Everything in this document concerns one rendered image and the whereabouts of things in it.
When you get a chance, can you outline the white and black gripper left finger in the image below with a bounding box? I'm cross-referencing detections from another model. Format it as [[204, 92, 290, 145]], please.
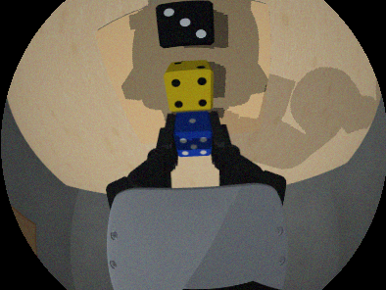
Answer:
[[106, 114, 178, 209]]

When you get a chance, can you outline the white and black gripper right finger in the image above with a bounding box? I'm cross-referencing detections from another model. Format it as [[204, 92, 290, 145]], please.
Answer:
[[210, 111, 286, 207]]

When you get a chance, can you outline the blue die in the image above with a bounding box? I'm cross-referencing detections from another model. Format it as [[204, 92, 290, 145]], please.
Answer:
[[173, 111, 213, 157]]

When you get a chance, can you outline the tan flat mat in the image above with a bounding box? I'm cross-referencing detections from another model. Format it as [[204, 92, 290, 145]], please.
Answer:
[[95, 0, 270, 144]]

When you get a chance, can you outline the yellow die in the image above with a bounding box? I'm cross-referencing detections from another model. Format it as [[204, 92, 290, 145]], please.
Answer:
[[164, 60, 214, 112]]

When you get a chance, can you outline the black die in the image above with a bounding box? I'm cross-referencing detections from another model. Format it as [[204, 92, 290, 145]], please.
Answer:
[[156, 0, 215, 48]]

